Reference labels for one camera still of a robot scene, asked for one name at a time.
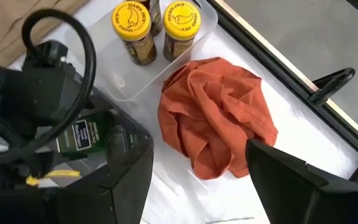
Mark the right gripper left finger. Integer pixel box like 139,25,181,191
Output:
0,136,155,224

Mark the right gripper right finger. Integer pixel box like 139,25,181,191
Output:
246,139,358,224

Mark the green spice tin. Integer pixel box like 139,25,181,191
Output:
55,112,113,154

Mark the yellow-lid spice jar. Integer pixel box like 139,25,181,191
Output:
162,0,202,62
111,1,158,67
135,0,164,37

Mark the yellow plastic tie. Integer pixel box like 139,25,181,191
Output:
25,169,81,187

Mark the beige cloth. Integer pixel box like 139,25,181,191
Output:
0,0,90,68

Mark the clear plastic bin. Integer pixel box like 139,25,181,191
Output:
63,0,219,103

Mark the grey translucent bin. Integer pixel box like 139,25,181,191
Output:
32,88,155,194

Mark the black hook clamp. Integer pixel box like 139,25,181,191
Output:
308,67,356,106

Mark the orange cloth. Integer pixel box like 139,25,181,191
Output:
157,57,279,181

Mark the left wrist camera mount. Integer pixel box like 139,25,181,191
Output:
22,39,74,74

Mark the black camera cable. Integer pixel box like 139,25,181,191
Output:
0,8,98,166

